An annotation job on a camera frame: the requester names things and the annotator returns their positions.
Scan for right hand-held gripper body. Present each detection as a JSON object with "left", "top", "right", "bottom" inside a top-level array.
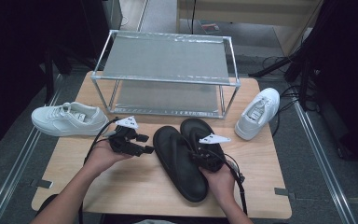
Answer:
[{"left": 192, "top": 133, "right": 232, "bottom": 173}]

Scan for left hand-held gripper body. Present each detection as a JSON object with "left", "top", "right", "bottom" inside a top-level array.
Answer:
[{"left": 108, "top": 116, "right": 145, "bottom": 157}]

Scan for black flip-flop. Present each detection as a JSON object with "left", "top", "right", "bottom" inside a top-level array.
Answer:
[
  {"left": 180, "top": 118, "right": 227, "bottom": 164},
  {"left": 152, "top": 125, "right": 209, "bottom": 203}
]

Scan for white sneaker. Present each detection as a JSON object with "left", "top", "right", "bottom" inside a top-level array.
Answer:
[
  {"left": 234, "top": 87, "right": 281, "bottom": 141},
  {"left": 31, "top": 101, "right": 110, "bottom": 137}
]

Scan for metal shoe rack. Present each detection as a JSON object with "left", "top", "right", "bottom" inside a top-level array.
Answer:
[{"left": 90, "top": 29, "right": 241, "bottom": 119}]

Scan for person's left hand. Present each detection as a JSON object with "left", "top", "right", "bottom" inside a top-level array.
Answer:
[{"left": 85, "top": 138, "right": 134, "bottom": 175}]

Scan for person's right hand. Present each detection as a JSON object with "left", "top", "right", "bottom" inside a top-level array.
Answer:
[{"left": 199, "top": 163, "right": 237, "bottom": 206}]

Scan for grey tape piece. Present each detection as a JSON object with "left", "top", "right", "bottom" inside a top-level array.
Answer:
[
  {"left": 30, "top": 178, "right": 54, "bottom": 189},
  {"left": 274, "top": 187, "right": 296, "bottom": 200}
]

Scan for black metal stand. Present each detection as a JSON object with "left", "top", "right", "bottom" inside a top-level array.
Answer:
[{"left": 43, "top": 43, "right": 97, "bottom": 105}]

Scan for black tripod stand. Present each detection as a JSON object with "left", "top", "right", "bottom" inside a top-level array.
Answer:
[{"left": 248, "top": 46, "right": 311, "bottom": 110}]

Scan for black chair armrest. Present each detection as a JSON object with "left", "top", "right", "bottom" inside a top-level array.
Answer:
[{"left": 36, "top": 194, "right": 60, "bottom": 216}]

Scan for book with red cover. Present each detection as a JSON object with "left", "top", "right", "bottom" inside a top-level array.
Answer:
[{"left": 199, "top": 21, "right": 221, "bottom": 35}]

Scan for dark curtain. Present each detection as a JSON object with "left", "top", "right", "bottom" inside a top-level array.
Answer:
[
  {"left": 292, "top": 0, "right": 358, "bottom": 171},
  {"left": 0, "top": 0, "right": 111, "bottom": 155}
]

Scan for wooden cabinet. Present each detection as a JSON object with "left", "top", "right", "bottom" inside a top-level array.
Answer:
[{"left": 176, "top": 0, "right": 324, "bottom": 57}]

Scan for black floor cables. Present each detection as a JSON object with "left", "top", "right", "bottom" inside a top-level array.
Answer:
[{"left": 262, "top": 55, "right": 318, "bottom": 138}]

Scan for metal floor rail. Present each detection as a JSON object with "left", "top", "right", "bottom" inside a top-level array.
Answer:
[
  {"left": 0, "top": 74, "right": 64, "bottom": 224},
  {"left": 292, "top": 99, "right": 358, "bottom": 224}
]

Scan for thin black hanging cable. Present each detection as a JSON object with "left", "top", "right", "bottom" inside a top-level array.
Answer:
[{"left": 191, "top": 0, "right": 198, "bottom": 35}]

